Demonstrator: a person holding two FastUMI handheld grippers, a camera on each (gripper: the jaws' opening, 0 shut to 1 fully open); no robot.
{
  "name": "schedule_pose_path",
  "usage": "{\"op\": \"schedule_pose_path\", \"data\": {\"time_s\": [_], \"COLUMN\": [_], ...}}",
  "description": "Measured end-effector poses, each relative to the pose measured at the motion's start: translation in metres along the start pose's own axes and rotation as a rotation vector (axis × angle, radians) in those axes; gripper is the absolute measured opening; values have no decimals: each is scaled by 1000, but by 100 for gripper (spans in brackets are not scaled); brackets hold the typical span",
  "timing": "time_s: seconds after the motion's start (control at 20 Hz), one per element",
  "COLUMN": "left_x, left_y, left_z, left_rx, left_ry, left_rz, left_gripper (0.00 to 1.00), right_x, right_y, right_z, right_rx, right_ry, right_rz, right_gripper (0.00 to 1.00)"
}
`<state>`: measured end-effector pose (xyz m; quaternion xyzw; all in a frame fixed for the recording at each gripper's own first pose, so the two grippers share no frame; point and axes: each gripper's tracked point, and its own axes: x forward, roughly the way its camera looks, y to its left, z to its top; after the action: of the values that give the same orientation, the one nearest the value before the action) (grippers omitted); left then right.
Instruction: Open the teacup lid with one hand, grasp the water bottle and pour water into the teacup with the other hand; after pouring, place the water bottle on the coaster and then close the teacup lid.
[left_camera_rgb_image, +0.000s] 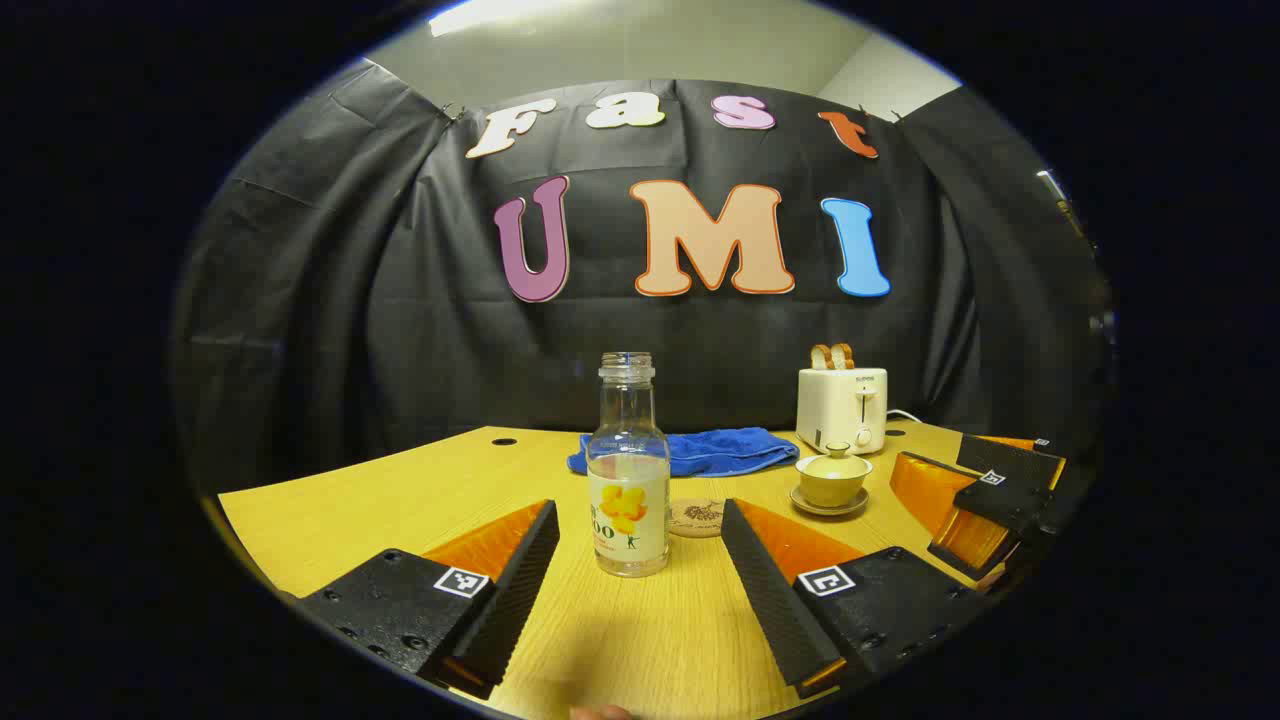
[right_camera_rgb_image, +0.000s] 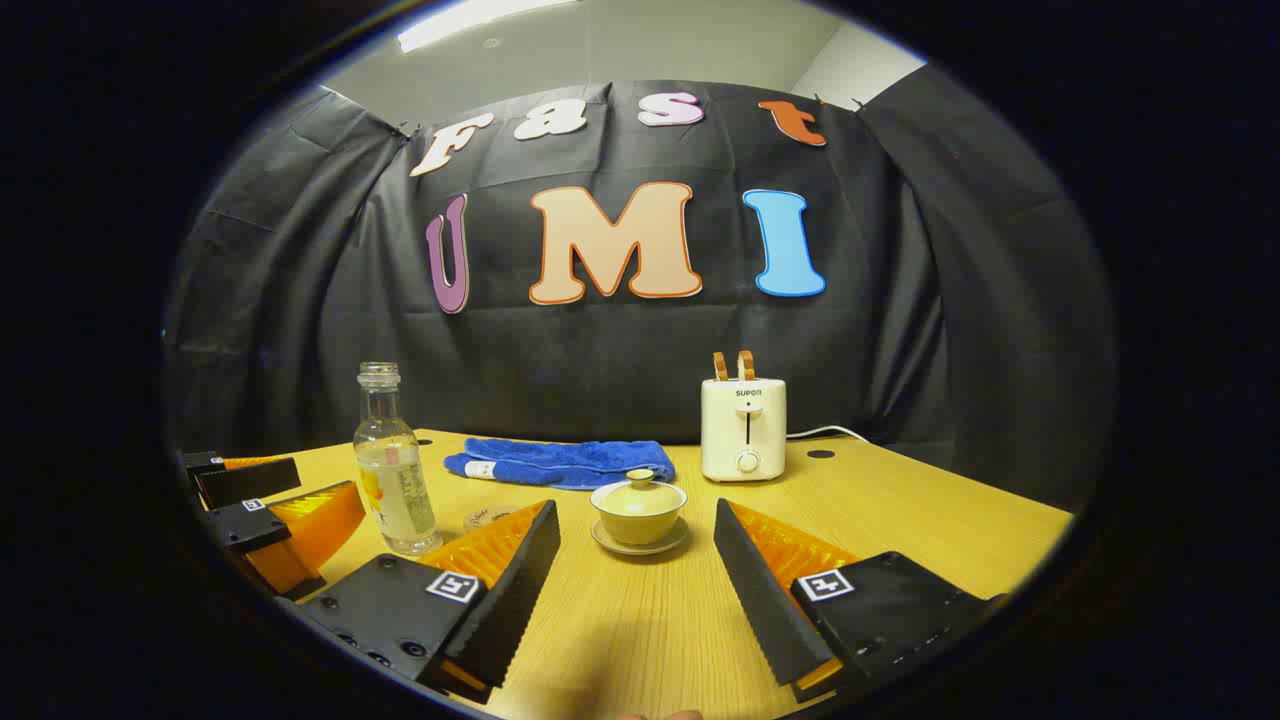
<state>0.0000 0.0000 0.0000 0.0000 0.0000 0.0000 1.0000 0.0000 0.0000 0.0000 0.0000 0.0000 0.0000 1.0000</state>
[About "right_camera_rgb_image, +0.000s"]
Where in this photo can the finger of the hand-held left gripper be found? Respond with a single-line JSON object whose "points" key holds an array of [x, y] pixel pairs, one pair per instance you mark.
{"points": [[250, 480], [245, 525]]}

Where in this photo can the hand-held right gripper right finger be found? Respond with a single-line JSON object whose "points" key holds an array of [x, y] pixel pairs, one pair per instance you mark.
{"points": [[760, 600]]}

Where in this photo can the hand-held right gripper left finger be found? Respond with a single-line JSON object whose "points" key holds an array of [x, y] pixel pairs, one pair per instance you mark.
{"points": [[515, 600]]}

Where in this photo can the round brown coaster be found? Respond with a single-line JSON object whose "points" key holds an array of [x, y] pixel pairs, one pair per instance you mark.
{"points": [[485, 518]]}

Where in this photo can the cream ceramic teacup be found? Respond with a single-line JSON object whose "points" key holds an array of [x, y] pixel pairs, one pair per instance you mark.
{"points": [[640, 528]]}

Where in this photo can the clear glass water bottle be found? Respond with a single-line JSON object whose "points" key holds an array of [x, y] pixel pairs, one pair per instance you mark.
{"points": [[395, 490]]}

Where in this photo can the cream teacup lid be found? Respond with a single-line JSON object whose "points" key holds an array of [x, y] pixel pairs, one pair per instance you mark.
{"points": [[640, 497]]}

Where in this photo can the cream ceramic saucer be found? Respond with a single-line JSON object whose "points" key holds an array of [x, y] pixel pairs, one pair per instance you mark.
{"points": [[640, 550]]}

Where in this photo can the blue folded towel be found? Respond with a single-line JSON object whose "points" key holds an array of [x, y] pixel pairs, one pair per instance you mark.
{"points": [[560, 462]]}

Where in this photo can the cream toaster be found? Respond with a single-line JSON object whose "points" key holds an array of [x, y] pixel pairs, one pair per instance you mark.
{"points": [[725, 430]]}

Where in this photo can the black backdrop cloth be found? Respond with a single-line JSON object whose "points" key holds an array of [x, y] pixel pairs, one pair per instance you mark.
{"points": [[600, 350]]}

